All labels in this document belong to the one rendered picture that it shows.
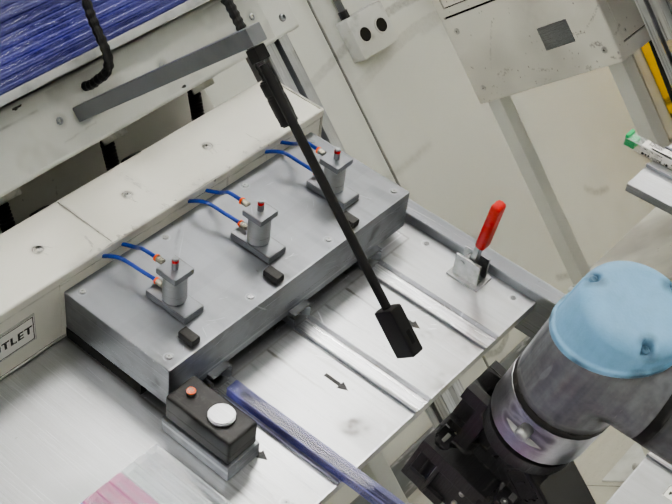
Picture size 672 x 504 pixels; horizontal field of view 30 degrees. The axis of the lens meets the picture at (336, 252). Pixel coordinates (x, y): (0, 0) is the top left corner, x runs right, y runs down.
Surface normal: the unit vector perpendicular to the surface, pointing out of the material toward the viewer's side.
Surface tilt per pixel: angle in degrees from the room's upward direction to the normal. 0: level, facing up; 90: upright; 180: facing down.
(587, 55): 90
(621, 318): 57
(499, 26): 90
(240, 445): 133
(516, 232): 90
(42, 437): 43
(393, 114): 90
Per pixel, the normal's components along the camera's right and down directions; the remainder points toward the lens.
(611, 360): -0.42, 0.61
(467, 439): -0.64, 0.48
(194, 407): 0.10, -0.72
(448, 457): 0.29, -0.58
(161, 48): 0.62, -0.12
